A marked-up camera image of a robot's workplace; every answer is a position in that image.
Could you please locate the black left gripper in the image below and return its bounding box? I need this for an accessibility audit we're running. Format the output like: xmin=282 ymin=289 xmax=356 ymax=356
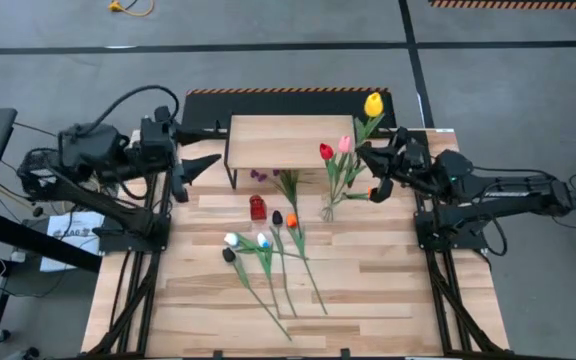
xmin=128 ymin=105 xmax=230 ymax=204

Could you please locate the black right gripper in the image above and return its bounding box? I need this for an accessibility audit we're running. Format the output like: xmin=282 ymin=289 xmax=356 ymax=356
xmin=355 ymin=126 xmax=437 ymax=204

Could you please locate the pink artificial tulip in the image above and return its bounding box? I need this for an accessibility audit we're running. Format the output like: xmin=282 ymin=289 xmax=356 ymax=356
xmin=330 ymin=135 xmax=354 ymax=221

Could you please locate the purple artificial flower bunch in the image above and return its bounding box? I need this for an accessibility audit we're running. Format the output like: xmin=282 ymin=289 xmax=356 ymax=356
xmin=249 ymin=168 xmax=303 ymax=221

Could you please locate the white and blue artificial tulip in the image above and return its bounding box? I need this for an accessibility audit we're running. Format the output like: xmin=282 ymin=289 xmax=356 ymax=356
xmin=252 ymin=232 xmax=283 ymax=317
xmin=223 ymin=232 xmax=308 ymax=261

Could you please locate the orange artificial tulip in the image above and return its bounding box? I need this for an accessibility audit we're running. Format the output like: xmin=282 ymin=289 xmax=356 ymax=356
xmin=286 ymin=213 xmax=329 ymax=316

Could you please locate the black artificial tulip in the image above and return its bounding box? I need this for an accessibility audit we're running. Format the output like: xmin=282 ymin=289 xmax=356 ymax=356
xmin=269 ymin=210 xmax=299 ymax=319
xmin=221 ymin=247 xmax=293 ymax=342

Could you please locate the small wooden shelf table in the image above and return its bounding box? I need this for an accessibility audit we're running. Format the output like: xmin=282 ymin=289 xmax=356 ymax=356
xmin=223 ymin=114 xmax=358 ymax=190

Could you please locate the red ribbed glass vase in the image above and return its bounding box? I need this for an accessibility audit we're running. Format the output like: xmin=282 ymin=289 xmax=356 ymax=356
xmin=248 ymin=194 xmax=268 ymax=222

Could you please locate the black floor mat striped edge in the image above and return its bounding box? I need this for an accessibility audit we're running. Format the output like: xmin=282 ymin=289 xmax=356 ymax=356
xmin=181 ymin=88 xmax=398 ymax=130
xmin=427 ymin=0 xmax=576 ymax=11

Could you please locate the printed white paper sheet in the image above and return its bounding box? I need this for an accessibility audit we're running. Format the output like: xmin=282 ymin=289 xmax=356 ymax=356
xmin=39 ymin=211 xmax=107 ymax=274

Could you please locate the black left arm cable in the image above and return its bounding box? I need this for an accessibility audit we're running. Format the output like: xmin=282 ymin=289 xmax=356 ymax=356
xmin=82 ymin=84 xmax=182 ymax=136

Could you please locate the yellow extension cord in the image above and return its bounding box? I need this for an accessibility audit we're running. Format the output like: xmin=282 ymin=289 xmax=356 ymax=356
xmin=107 ymin=0 xmax=155 ymax=18

